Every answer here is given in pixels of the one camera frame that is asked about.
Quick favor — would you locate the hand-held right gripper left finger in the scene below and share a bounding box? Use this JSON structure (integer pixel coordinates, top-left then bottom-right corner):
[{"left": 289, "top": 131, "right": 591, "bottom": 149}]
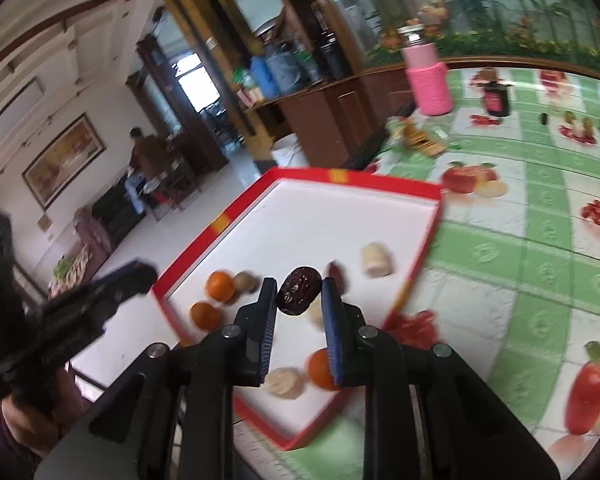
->
[{"left": 34, "top": 276, "right": 280, "bottom": 480}]

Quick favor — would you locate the dark red date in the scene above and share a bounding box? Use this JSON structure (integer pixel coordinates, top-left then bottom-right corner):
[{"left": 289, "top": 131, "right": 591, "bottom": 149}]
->
[
  {"left": 276, "top": 266, "right": 322, "bottom": 317},
  {"left": 327, "top": 260, "right": 350, "bottom": 295}
]

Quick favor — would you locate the person's left hand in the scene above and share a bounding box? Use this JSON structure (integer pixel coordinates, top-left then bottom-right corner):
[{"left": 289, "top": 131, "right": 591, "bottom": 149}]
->
[{"left": 7, "top": 372, "right": 87, "bottom": 458}]

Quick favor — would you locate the blue thermos jug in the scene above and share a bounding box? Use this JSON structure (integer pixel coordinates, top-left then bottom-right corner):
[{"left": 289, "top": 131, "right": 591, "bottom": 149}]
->
[{"left": 250, "top": 55, "right": 281, "bottom": 101}]

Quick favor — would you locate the fruit print green tablecloth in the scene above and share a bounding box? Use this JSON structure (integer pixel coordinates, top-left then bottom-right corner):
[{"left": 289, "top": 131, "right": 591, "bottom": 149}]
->
[{"left": 232, "top": 60, "right": 600, "bottom": 480}]

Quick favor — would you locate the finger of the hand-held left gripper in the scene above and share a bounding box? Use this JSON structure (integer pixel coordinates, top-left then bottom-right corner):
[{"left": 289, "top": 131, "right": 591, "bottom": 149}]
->
[{"left": 82, "top": 259, "right": 159, "bottom": 313}]

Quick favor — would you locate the beige banana piece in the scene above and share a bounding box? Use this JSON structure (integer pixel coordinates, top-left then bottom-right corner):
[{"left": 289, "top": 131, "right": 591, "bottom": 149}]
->
[
  {"left": 361, "top": 242, "right": 395, "bottom": 278},
  {"left": 264, "top": 367, "right": 303, "bottom": 401}
]

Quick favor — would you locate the wooden cabinet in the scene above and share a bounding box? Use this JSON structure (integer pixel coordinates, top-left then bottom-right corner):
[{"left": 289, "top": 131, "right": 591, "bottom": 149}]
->
[{"left": 240, "top": 65, "right": 417, "bottom": 168}]

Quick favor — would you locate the framed wall picture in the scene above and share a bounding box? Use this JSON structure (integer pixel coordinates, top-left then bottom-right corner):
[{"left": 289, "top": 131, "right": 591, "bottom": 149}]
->
[{"left": 22, "top": 112, "right": 107, "bottom": 211}]

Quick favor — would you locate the pink knitted sleeve bottle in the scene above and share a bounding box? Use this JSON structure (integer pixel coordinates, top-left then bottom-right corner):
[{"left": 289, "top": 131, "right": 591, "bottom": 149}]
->
[{"left": 397, "top": 22, "right": 455, "bottom": 117}]

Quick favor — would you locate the wooden chair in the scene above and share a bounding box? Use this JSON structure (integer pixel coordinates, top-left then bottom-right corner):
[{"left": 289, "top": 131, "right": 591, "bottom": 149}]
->
[{"left": 150, "top": 159, "right": 202, "bottom": 212}]

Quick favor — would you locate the red tray with white base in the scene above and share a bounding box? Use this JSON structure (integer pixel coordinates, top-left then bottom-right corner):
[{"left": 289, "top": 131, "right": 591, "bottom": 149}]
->
[{"left": 151, "top": 167, "right": 443, "bottom": 452}]

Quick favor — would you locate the grey thermos jug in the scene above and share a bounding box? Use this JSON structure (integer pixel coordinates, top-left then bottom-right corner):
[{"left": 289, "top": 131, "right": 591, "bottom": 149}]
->
[{"left": 267, "top": 42, "right": 309, "bottom": 96}]

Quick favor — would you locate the green plastic bag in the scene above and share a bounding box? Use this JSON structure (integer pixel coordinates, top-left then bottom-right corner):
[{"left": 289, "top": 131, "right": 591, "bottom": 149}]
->
[{"left": 231, "top": 67, "right": 256, "bottom": 92}]

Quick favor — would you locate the dark red jar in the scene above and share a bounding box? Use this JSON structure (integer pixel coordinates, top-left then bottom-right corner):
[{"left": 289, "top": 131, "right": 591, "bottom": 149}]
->
[{"left": 482, "top": 80, "right": 512, "bottom": 119}]

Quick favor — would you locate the black thermos jug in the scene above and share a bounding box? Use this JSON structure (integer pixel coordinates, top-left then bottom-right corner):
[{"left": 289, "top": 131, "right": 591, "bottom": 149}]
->
[{"left": 320, "top": 32, "right": 354, "bottom": 82}]

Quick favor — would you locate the cracker packet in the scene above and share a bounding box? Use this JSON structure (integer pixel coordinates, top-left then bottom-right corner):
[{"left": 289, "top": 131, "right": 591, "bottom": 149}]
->
[{"left": 405, "top": 127, "right": 449, "bottom": 159}]

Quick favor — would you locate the clear snack packet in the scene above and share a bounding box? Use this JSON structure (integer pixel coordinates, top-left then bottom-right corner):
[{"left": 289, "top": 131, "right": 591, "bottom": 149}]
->
[{"left": 386, "top": 116, "right": 421, "bottom": 148}]

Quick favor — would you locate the orange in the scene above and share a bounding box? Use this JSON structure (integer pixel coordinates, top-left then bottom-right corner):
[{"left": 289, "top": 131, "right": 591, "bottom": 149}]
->
[
  {"left": 307, "top": 349, "right": 341, "bottom": 391},
  {"left": 189, "top": 301, "right": 225, "bottom": 332},
  {"left": 206, "top": 270, "right": 238, "bottom": 305}
]

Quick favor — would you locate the brown kiwi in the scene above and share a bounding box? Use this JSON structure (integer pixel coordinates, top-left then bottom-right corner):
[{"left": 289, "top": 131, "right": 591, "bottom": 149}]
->
[{"left": 232, "top": 270, "right": 261, "bottom": 295}]

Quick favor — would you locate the floral glass panel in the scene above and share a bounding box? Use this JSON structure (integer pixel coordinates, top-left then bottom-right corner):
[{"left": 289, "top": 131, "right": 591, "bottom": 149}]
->
[{"left": 330, "top": 0, "right": 600, "bottom": 77}]

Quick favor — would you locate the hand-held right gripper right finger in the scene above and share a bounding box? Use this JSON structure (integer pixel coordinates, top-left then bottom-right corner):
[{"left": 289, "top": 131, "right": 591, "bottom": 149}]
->
[{"left": 321, "top": 277, "right": 561, "bottom": 480}]

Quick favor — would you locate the white plastic bucket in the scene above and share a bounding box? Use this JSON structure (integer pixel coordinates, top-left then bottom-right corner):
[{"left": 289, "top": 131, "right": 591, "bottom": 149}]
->
[{"left": 270, "top": 135, "right": 309, "bottom": 169}]

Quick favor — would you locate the dark wooden bench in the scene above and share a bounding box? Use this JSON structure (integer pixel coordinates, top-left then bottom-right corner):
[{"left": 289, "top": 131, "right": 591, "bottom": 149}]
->
[{"left": 75, "top": 182, "right": 147, "bottom": 261}]

